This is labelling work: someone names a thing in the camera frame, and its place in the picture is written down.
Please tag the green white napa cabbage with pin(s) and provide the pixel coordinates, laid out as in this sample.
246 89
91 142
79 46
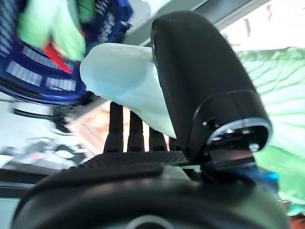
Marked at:
64 35
119 76

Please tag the long red chili pepper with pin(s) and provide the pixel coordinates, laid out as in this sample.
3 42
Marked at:
54 53

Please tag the grey power box red label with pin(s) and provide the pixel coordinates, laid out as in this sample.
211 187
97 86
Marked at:
35 156

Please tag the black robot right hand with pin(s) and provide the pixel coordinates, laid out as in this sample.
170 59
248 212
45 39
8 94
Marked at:
202 71

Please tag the blue plastic shopping basket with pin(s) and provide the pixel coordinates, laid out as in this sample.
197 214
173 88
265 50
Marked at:
7 59

